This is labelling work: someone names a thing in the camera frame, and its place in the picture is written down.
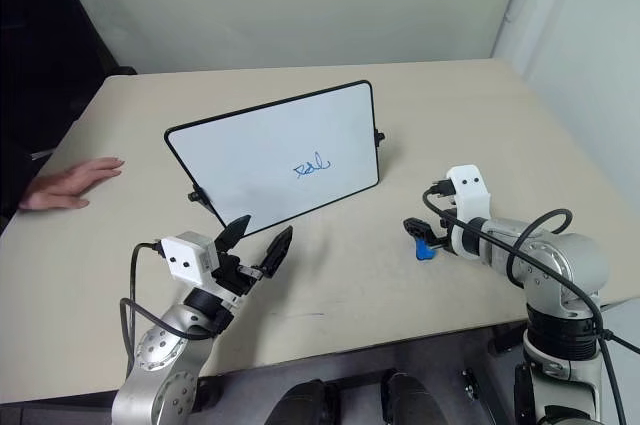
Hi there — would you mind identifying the person's black garment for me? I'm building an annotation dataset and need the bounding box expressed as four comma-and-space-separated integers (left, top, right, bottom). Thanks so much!
0, 0, 138, 237

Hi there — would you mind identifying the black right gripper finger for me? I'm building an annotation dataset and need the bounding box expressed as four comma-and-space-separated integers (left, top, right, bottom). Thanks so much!
403, 216, 436, 238
411, 231, 443, 250

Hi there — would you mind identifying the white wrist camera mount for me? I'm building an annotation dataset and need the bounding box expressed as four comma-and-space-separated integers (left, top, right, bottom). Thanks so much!
445, 163, 494, 262
158, 230, 240, 307

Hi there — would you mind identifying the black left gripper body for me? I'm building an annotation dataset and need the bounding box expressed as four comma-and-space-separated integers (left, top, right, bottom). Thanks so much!
213, 252, 265, 303

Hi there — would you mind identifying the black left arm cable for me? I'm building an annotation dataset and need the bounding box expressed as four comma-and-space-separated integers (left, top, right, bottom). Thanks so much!
118, 240, 224, 382

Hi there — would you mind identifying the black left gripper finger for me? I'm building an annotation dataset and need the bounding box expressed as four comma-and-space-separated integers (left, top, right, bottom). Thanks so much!
214, 214, 253, 253
255, 225, 295, 280

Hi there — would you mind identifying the dark rounded shape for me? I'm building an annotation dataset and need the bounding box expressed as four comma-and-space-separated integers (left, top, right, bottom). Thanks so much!
272, 378, 347, 425

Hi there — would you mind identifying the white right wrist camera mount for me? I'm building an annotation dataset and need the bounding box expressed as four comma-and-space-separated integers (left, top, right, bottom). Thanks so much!
445, 163, 494, 262

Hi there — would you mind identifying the person's bare hand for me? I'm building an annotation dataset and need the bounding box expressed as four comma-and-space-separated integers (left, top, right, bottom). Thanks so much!
18, 156, 125, 212

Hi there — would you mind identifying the small black clip under table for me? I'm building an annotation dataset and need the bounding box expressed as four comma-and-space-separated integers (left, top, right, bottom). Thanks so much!
461, 368, 482, 402

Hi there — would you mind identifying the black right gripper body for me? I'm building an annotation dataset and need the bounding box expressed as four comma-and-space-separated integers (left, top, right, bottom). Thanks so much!
430, 216, 455, 255

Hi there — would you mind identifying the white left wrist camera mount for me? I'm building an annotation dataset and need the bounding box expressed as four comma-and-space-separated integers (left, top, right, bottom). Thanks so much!
158, 230, 240, 307

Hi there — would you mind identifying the black-framed standing whiteboard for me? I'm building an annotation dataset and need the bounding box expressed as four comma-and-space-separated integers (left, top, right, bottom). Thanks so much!
163, 79, 387, 238

